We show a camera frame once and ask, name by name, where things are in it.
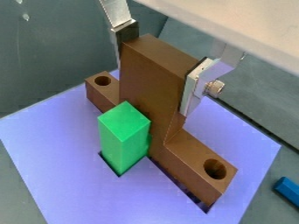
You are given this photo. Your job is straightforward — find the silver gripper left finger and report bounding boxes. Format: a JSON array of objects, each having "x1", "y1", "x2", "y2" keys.
[{"x1": 98, "y1": 0, "x2": 139, "y2": 65}]

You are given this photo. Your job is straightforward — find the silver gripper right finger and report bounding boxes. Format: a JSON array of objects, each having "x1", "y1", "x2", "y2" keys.
[{"x1": 181, "y1": 39, "x2": 246, "y2": 116}]

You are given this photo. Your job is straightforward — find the brown T-shaped block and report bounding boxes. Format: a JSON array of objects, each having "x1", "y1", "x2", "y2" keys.
[{"x1": 86, "y1": 34, "x2": 238, "y2": 206}]

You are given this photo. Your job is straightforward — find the green U-shaped block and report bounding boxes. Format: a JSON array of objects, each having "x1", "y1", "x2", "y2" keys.
[{"x1": 98, "y1": 101, "x2": 151, "y2": 176}]

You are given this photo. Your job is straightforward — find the purple base block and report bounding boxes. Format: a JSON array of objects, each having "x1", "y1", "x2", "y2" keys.
[{"x1": 0, "y1": 59, "x2": 283, "y2": 224}]

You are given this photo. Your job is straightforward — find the blue peg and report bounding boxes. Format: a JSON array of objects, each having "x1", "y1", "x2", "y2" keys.
[{"x1": 274, "y1": 177, "x2": 299, "y2": 208}]

